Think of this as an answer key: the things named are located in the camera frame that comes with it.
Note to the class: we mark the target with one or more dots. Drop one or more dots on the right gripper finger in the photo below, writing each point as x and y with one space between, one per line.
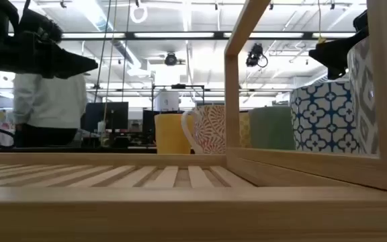
334 55

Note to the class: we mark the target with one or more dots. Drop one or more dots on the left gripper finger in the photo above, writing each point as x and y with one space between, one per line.
72 65

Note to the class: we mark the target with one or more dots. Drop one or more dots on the grey ikat-pattern white mug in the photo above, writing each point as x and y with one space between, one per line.
363 101

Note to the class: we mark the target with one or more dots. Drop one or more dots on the blue tile-pattern white mug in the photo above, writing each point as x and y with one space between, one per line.
324 117

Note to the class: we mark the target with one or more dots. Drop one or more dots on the plain green mug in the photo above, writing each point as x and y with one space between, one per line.
270 127

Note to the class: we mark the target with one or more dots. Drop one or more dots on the yellow dot-pattern white mug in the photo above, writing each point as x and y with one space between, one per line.
245 131

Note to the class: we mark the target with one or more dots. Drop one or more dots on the plain yellow mug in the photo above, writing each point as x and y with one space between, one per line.
171 134

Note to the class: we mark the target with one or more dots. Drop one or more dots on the orange leaf-pattern white mug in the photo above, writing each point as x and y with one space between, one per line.
210 129

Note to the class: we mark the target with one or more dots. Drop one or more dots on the person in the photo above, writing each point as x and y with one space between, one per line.
49 101

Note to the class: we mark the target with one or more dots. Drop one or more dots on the black computer monitor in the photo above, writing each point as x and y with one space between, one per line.
148 124
113 116

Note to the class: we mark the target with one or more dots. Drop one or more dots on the round black ceiling fixture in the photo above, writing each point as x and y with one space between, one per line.
170 59

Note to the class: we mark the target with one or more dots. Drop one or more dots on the white cylindrical appliance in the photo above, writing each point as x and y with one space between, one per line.
166 101

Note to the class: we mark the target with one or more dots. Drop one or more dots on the light wooden slatted tray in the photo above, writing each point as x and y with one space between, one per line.
193 215

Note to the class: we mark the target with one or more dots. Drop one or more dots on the black hanging camera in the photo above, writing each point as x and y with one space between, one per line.
254 55

